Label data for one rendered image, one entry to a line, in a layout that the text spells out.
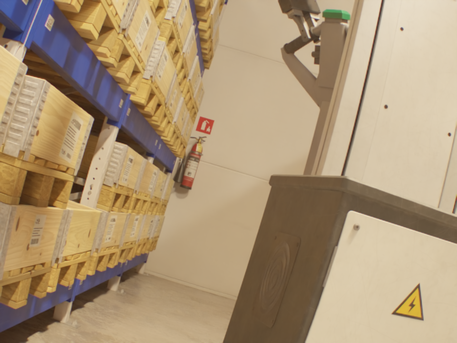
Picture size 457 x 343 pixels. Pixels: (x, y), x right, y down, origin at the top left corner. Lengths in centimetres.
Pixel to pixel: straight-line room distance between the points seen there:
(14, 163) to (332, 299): 121
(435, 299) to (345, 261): 15
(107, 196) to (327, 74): 188
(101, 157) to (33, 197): 147
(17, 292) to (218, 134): 571
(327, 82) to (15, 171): 92
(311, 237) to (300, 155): 688
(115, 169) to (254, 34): 441
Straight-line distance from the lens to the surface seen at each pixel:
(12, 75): 168
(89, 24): 233
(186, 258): 780
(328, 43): 219
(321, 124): 218
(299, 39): 228
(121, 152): 382
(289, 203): 109
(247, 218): 778
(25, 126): 195
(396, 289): 94
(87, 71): 271
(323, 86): 220
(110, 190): 382
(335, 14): 219
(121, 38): 288
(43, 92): 196
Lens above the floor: 75
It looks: 3 degrees up
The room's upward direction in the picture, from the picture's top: 17 degrees clockwise
